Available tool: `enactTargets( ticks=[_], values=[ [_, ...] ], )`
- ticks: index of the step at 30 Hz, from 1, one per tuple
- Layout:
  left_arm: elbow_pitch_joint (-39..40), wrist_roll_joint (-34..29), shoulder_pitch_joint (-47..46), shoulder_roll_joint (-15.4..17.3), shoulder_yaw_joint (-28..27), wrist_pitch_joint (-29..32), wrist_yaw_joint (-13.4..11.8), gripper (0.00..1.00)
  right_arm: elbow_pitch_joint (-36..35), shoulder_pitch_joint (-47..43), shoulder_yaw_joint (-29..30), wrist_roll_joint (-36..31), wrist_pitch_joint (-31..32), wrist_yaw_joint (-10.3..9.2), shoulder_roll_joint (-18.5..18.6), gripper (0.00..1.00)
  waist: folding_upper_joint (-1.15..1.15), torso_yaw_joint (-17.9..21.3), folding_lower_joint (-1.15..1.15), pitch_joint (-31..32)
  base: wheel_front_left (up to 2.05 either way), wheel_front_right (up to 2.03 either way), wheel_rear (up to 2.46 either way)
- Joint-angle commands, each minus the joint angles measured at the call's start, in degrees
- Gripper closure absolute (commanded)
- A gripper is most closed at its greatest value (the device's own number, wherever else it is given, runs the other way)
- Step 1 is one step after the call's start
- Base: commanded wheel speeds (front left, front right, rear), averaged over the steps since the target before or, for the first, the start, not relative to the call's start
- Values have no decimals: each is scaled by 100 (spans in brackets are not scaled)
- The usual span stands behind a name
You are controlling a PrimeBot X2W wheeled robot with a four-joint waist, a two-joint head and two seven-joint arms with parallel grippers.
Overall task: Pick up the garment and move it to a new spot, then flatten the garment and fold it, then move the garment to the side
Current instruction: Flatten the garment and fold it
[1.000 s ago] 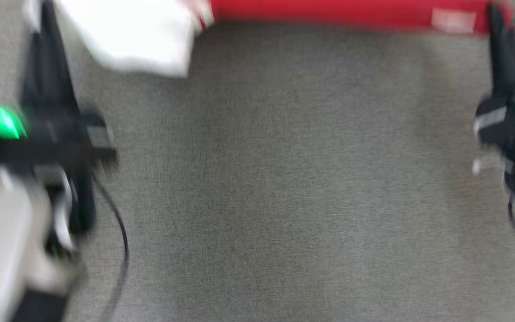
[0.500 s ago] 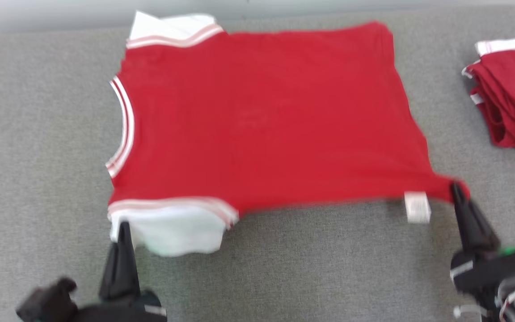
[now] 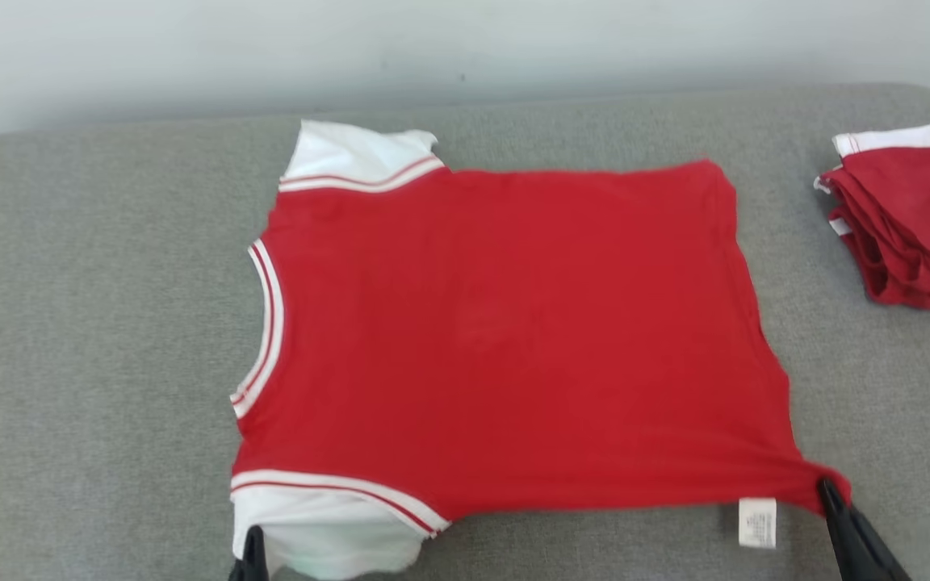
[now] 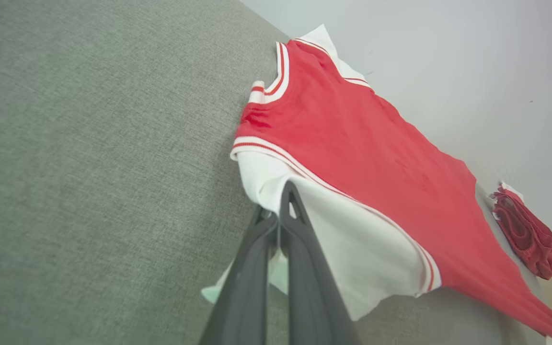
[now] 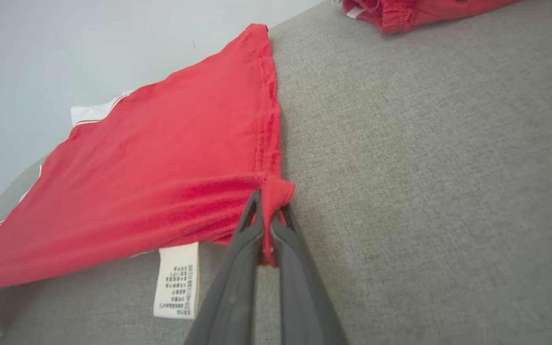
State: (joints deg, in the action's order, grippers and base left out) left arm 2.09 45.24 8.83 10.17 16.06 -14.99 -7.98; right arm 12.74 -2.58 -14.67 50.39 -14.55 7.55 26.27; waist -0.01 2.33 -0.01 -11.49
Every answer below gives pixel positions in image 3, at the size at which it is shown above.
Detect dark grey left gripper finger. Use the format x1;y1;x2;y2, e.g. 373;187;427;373
228;525;270;581

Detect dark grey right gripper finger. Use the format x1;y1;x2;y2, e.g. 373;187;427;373
818;478;911;581

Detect red shorts with white stripe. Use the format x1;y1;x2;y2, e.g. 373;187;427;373
814;123;930;311

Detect red jersey with white sleeves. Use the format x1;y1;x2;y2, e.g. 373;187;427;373
228;119;852;580

